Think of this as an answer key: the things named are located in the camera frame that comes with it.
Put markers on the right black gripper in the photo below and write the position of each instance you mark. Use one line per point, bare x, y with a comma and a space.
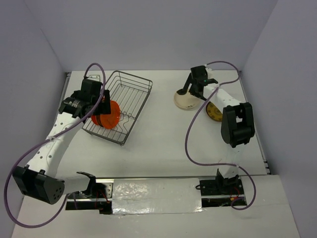
190, 81

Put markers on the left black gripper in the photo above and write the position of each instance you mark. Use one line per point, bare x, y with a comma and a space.
104, 107

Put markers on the cream plate with black mark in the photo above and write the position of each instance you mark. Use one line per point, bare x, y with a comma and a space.
185, 101

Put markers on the yellow patterned plate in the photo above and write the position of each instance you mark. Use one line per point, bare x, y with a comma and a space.
213, 112

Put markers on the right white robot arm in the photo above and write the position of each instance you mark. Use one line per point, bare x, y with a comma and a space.
237, 123

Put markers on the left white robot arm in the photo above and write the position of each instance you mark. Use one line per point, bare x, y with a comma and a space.
37, 179

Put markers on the grey wire dish rack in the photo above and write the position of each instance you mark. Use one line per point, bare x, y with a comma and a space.
131, 93

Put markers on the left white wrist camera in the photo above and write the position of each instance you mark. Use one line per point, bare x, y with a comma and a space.
95, 77

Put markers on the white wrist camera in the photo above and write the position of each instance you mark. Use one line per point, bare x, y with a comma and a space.
95, 77
209, 72

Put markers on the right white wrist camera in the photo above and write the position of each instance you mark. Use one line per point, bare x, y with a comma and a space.
209, 72

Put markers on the silver foil base rail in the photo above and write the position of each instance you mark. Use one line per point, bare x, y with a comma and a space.
144, 196

